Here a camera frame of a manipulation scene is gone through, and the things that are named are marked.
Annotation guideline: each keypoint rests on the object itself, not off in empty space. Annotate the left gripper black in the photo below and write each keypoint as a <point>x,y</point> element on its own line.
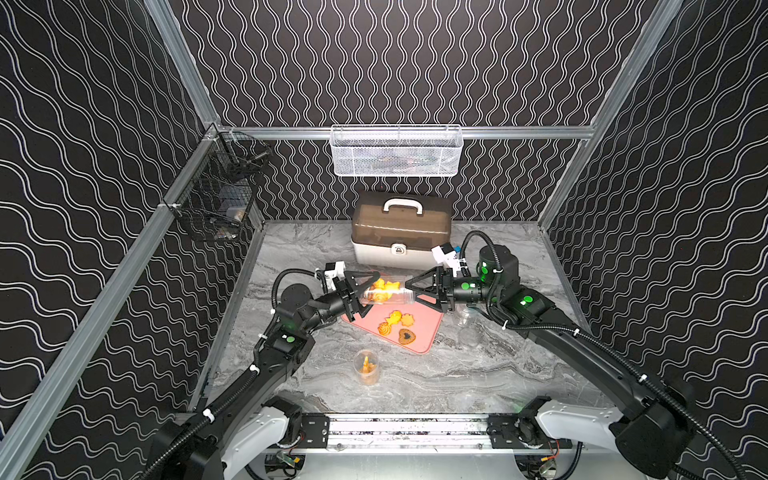
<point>346,297</point>

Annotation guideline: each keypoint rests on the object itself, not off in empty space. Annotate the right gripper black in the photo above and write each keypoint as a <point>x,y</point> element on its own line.
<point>440,300</point>

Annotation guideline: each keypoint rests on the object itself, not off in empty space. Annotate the clear cookie jar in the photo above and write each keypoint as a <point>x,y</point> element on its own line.
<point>388,290</point>
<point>367,367</point>

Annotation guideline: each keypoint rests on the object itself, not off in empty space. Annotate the orange swirl cookie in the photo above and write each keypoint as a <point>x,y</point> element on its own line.
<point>385,329</point>

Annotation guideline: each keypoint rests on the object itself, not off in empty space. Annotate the brown heart cookie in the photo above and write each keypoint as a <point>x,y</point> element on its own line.
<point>406,336</point>

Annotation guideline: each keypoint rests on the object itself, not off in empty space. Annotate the clear cookie jar handled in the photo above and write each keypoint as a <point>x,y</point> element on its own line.
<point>464,315</point>

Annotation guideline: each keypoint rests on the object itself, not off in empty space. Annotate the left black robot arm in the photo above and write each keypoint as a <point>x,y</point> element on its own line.
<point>222,438</point>

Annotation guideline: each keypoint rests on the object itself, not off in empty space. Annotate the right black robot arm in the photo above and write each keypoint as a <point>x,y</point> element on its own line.
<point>652,422</point>

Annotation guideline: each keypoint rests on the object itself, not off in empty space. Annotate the pink plastic tray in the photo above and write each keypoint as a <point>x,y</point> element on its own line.
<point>427,323</point>

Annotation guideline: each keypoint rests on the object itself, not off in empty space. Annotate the brown white storage box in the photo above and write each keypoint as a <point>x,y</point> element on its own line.
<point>398,230</point>

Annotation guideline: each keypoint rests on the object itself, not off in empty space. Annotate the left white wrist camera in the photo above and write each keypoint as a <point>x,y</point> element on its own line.
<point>332,271</point>

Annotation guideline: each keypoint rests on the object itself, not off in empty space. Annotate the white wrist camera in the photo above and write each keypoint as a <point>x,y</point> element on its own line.
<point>332,271</point>
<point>447,256</point>

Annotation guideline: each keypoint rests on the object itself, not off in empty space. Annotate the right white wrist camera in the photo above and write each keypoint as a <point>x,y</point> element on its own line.
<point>447,256</point>

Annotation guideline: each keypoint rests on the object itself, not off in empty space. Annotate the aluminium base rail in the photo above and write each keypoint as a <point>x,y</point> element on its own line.
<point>414,433</point>

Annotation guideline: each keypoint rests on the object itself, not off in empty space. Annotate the white wire wall basket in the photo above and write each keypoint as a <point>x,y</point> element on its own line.
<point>392,150</point>

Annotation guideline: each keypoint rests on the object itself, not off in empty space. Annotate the black wire wall basket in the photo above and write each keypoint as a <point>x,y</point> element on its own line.
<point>217,202</point>

